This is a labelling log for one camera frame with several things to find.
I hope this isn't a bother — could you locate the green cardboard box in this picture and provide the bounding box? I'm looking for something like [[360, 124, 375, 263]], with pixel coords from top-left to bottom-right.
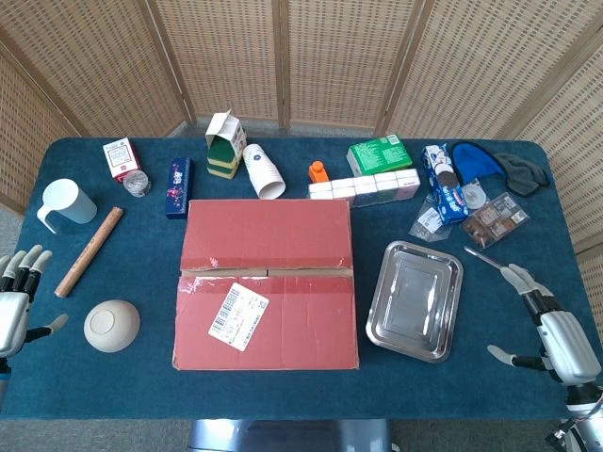
[[346, 134, 415, 178]]

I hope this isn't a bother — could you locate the metal spoon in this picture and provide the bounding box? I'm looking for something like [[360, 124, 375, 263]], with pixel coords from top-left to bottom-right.
[[464, 246, 508, 273]]

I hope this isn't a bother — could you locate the green and white carton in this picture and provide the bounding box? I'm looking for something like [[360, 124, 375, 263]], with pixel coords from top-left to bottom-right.
[[204, 109, 249, 166]]

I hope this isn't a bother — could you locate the red and white small box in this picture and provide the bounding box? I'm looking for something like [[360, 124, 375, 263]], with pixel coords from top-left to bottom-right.
[[102, 137, 142, 184]]

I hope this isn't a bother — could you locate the small orange bottle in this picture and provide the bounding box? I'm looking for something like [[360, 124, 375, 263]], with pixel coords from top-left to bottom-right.
[[308, 160, 330, 185]]

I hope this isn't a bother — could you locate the beige upturned bowl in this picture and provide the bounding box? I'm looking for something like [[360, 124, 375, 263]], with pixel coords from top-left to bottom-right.
[[83, 299, 142, 354]]

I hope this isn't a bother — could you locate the stainless steel tray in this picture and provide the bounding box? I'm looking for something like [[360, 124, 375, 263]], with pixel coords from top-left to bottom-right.
[[366, 240, 464, 364]]

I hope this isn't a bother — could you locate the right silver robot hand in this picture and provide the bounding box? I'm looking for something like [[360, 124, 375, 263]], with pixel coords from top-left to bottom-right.
[[487, 263, 603, 390]]

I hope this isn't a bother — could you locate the grey cloth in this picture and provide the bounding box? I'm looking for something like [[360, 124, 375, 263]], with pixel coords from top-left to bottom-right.
[[492, 152, 551, 198]]

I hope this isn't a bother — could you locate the wrapped tissue pack row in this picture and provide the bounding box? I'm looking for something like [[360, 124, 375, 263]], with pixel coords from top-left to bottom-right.
[[307, 168, 421, 210]]

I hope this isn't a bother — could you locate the front cardboard sheet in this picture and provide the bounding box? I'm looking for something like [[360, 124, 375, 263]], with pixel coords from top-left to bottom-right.
[[0, 136, 599, 421]]

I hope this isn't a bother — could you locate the white plastic mug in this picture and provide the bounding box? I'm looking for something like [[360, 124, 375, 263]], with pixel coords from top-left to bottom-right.
[[36, 178, 99, 235]]

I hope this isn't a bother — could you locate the red cardboard shipping box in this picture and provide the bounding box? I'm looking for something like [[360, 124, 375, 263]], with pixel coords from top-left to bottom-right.
[[171, 198, 360, 372]]

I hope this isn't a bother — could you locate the white paper cup stack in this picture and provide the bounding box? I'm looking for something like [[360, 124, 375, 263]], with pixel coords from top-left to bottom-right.
[[241, 143, 287, 201]]

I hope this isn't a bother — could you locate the blue snack package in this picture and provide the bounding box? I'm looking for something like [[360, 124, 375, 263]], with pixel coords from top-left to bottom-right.
[[421, 144, 470, 225]]

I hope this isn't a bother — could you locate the dark blue slim box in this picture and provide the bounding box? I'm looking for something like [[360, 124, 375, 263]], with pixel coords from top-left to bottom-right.
[[165, 156, 194, 219]]

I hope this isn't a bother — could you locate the chocolate candy bag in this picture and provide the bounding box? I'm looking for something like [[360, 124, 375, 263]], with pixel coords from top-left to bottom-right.
[[460, 191, 530, 250]]

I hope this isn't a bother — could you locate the woven folding screen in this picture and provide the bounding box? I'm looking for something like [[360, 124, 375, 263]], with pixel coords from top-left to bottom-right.
[[0, 0, 603, 331]]

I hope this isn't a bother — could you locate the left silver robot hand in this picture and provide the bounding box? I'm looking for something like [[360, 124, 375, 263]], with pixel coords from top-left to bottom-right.
[[0, 244, 70, 359]]

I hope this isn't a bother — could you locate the wooden rolling pin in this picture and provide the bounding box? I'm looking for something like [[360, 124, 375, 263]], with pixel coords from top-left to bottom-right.
[[54, 205, 125, 299]]

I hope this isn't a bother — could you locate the round white disc packet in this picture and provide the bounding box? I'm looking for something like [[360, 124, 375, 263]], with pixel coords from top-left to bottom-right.
[[460, 177, 491, 211]]

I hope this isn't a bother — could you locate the clear labelled plastic bag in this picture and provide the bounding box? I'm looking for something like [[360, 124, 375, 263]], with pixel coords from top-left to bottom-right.
[[408, 195, 448, 243]]

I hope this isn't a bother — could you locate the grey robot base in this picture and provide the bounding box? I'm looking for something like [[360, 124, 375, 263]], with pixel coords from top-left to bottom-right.
[[187, 418, 392, 452]]

